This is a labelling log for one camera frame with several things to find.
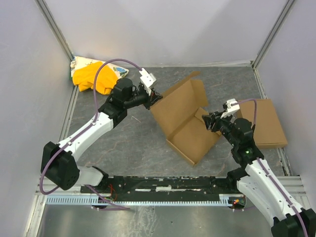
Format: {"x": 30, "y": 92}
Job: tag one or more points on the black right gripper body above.
{"x": 215, "y": 121}

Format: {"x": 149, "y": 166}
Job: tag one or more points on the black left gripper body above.
{"x": 150, "y": 99}

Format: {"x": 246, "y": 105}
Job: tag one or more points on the brown cardboard box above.
{"x": 179, "y": 114}

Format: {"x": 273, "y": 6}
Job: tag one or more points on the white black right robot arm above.
{"x": 255, "y": 179}

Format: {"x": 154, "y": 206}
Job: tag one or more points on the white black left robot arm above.
{"x": 59, "y": 160}

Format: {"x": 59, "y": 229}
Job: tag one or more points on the flat folded cardboard box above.
{"x": 268, "y": 132}

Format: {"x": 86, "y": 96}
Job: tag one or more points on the white patterned cloth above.
{"x": 83, "y": 70}

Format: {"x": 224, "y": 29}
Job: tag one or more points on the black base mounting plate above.
{"x": 106, "y": 189}

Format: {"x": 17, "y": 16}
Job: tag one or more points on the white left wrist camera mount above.
{"x": 148, "y": 80}

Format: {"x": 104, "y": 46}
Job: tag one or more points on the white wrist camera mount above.
{"x": 148, "y": 80}
{"x": 230, "y": 107}

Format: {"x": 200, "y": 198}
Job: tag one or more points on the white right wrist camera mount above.
{"x": 230, "y": 107}

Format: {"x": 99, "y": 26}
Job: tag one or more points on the light blue cable duct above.
{"x": 149, "y": 199}

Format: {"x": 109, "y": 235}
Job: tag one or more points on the aluminium front rail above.
{"x": 293, "y": 187}

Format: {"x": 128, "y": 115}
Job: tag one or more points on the left aluminium frame post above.
{"x": 43, "y": 7}

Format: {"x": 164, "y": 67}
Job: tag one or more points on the aluminium frame post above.
{"x": 285, "y": 11}
{"x": 43, "y": 7}

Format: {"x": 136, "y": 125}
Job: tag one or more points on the right aluminium frame post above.
{"x": 285, "y": 11}

